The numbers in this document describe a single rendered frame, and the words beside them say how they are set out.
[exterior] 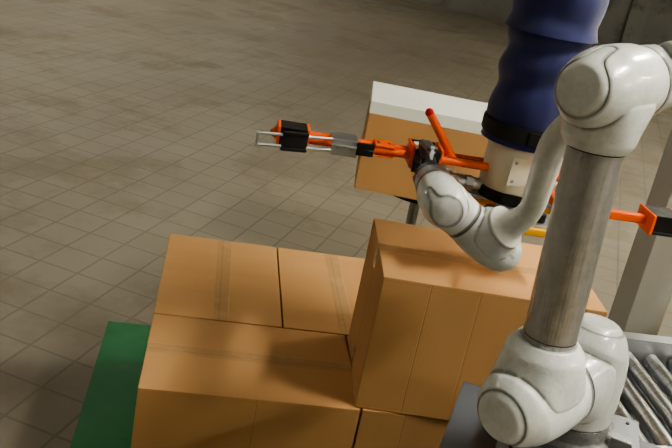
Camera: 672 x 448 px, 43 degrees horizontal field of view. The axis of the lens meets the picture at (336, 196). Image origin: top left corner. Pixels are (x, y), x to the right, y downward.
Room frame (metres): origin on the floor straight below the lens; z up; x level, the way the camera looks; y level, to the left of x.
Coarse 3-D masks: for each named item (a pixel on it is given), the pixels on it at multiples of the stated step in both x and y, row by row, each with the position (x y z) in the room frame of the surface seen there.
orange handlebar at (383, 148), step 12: (312, 132) 2.13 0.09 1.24; (324, 144) 2.09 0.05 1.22; (384, 144) 2.13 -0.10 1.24; (396, 144) 2.17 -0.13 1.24; (384, 156) 2.11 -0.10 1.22; (396, 156) 2.12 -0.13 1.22; (408, 156) 2.12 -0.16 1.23; (444, 156) 2.14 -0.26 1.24; (456, 156) 2.18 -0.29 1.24; (468, 156) 2.19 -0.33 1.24; (480, 168) 2.15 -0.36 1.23; (552, 192) 2.01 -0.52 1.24; (612, 216) 1.95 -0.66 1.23; (624, 216) 1.96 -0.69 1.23; (636, 216) 1.96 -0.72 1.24
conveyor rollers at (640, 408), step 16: (640, 368) 2.52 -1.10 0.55; (656, 368) 2.56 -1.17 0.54; (624, 384) 2.40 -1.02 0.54; (640, 384) 2.45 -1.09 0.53; (656, 384) 2.44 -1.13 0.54; (640, 400) 2.31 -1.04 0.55; (656, 400) 2.35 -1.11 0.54; (624, 416) 2.20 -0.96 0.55; (640, 416) 2.25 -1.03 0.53; (640, 432) 2.13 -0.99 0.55; (656, 432) 2.16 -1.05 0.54
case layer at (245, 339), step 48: (192, 240) 2.83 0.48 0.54; (192, 288) 2.47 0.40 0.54; (240, 288) 2.54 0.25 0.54; (288, 288) 2.60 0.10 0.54; (336, 288) 2.68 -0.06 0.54; (192, 336) 2.18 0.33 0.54; (240, 336) 2.23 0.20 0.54; (288, 336) 2.29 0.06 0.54; (336, 336) 2.34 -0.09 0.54; (144, 384) 1.90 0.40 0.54; (192, 384) 1.94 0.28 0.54; (240, 384) 1.98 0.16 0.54; (288, 384) 2.03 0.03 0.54; (336, 384) 2.08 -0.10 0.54; (144, 432) 1.88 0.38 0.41; (192, 432) 1.90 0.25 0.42; (240, 432) 1.92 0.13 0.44; (288, 432) 1.94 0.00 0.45; (336, 432) 1.97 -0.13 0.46; (384, 432) 1.99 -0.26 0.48; (432, 432) 2.01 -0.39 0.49
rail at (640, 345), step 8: (632, 336) 2.65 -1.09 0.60; (640, 336) 2.67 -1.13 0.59; (648, 336) 2.68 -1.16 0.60; (656, 336) 2.69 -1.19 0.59; (664, 336) 2.70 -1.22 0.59; (632, 344) 2.63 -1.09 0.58; (640, 344) 2.64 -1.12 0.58; (648, 344) 2.64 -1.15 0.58; (656, 344) 2.65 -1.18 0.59; (664, 344) 2.65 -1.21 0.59; (632, 352) 2.63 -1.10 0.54; (640, 352) 2.64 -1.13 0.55; (648, 352) 2.64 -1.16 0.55; (656, 352) 2.65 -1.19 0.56; (664, 352) 2.65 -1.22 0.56; (640, 360) 2.64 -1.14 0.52; (664, 360) 2.65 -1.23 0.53
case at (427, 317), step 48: (384, 240) 2.22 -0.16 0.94; (432, 240) 2.29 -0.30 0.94; (384, 288) 1.98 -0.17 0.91; (432, 288) 1.99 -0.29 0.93; (480, 288) 2.02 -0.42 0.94; (528, 288) 2.08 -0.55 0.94; (384, 336) 1.98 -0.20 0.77; (432, 336) 1.99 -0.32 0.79; (480, 336) 2.01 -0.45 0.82; (384, 384) 1.99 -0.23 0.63; (432, 384) 2.00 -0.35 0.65; (480, 384) 2.01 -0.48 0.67
